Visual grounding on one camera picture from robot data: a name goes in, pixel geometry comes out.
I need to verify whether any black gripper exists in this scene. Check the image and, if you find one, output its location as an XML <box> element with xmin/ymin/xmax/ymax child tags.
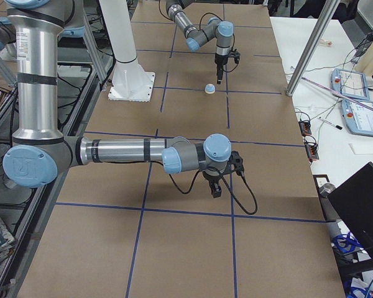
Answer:
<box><xmin>203</xmin><ymin>171</ymin><xmax>222</xmax><ymax>198</ymax></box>
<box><xmin>214</xmin><ymin>53</ymin><xmax>229</xmax><ymax>84</ymax></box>

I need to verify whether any blue white service bell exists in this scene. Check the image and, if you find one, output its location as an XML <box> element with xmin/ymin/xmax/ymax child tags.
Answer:
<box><xmin>205</xmin><ymin>84</ymin><xmax>216</xmax><ymax>94</ymax></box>

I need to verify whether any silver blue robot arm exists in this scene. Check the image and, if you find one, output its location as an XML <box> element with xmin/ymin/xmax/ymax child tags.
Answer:
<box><xmin>2</xmin><ymin>1</ymin><xmax>235</xmax><ymax>197</ymax></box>
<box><xmin>165</xmin><ymin>0</ymin><xmax>240</xmax><ymax>84</ymax></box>

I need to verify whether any orange black connector box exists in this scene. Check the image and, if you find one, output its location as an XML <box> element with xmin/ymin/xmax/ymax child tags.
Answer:
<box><xmin>298</xmin><ymin>120</ymin><xmax>311</xmax><ymax>137</ymax></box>

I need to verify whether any black marker pen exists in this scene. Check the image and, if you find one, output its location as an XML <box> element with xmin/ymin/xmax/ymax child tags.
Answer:
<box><xmin>318</xmin><ymin>117</ymin><xmax>343</xmax><ymax>130</ymax></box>

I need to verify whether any upper blue teach pendant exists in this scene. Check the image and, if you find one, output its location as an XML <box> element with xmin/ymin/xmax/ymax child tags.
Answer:
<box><xmin>331</xmin><ymin>68</ymin><xmax>370</xmax><ymax>101</ymax></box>

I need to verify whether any blue teach pendant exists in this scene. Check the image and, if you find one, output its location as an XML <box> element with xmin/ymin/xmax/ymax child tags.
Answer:
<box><xmin>331</xmin><ymin>68</ymin><xmax>370</xmax><ymax>101</ymax></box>
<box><xmin>341</xmin><ymin>99</ymin><xmax>373</xmax><ymax>137</ymax></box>

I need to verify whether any black computer monitor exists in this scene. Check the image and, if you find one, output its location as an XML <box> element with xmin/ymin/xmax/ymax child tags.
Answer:
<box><xmin>328</xmin><ymin>162</ymin><xmax>373</xmax><ymax>258</ymax></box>

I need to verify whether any white foam block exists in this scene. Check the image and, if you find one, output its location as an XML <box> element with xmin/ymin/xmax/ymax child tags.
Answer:
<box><xmin>349</xmin><ymin>143</ymin><xmax>373</xmax><ymax>155</ymax></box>

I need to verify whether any lower blue teach pendant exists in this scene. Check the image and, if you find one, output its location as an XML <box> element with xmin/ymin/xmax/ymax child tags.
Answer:
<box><xmin>341</xmin><ymin>99</ymin><xmax>373</xmax><ymax>137</ymax></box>

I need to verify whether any black camera cable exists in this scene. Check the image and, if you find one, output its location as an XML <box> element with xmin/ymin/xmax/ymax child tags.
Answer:
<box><xmin>167</xmin><ymin>167</ymin><xmax>258</xmax><ymax>215</ymax></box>

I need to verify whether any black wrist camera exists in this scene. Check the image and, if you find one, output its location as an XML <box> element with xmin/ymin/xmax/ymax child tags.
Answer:
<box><xmin>228</xmin><ymin>49</ymin><xmax>240</xmax><ymax>65</ymax></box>
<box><xmin>229</xmin><ymin>150</ymin><xmax>244</xmax><ymax>177</ymax></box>

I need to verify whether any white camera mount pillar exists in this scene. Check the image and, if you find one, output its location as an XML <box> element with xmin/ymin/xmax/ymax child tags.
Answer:
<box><xmin>99</xmin><ymin>0</ymin><xmax>155</xmax><ymax>102</ymax></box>

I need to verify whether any aluminium frame post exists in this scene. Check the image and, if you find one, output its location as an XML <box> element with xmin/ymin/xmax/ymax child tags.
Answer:
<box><xmin>286</xmin><ymin>0</ymin><xmax>339</xmax><ymax>97</ymax></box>

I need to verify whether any blue lanyard cord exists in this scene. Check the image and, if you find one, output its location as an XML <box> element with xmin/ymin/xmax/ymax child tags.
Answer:
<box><xmin>334</xmin><ymin>232</ymin><xmax>366</xmax><ymax>255</ymax></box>

